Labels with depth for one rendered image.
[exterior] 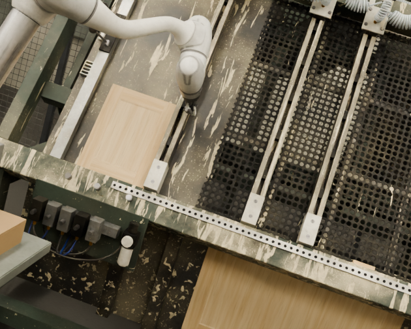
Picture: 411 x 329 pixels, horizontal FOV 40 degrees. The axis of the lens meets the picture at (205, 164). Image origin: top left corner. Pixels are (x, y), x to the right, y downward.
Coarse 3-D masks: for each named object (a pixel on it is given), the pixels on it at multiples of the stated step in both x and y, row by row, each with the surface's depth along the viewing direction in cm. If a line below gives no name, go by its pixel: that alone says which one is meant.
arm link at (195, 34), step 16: (96, 16) 176; (112, 16) 181; (160, 16) 200; (192, 16) 213; (112, 32) 183; (128, 32) 186; (144, 32) 192; (160, 32) 200; (176, 32) 205; (192, 32) 206; (208, 32) 211; (192, 48) 207; (208, 48) 211
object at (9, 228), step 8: (0, 216) 183; (8, 216) 185; (16, 216) 187; (0, 224) 178; (8, 224) 180; (16, 224) 181; (24, 224) 187; (0, 232) 173; (8, 232) 177; (16, 232) 183; (0, 240) 173; (8, 240) 179; (16, 240) 185; (0, 248) 175; (8, 248) 181
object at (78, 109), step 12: (132, 0) 262; (120, 12) 260; (96, 60) 252; (108, 60) 255; (96, 72) 250; (84, 84) 248; (96, 84) 250; (84, 96) 247; (72, 108) 245; (84, 108) 246; (72, 120) 243; (60, 132) 242; (72, 132) 242; (60, 144) 240; (60, 156) 238
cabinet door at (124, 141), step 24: (120, 96) 249; (144, 96) 249; (96, 120) 246; (120, 120) 246; (144, 120) 246; (168, 120) 246; (96, 144) 242; (120, 144) 243; (144, 144) 243; (96, 168) 239; (120, 168) 239; (144, 168) 239
